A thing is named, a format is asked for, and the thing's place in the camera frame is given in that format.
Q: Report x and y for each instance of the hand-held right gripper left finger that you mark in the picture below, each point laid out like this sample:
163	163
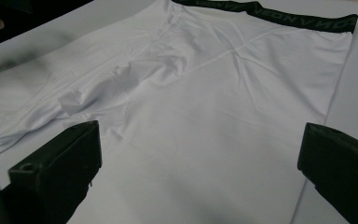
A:
59	168

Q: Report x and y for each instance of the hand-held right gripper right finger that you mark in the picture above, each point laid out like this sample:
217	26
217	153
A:
345	168

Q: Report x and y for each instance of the white pants with black waistband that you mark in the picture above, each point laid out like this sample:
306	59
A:
214	109

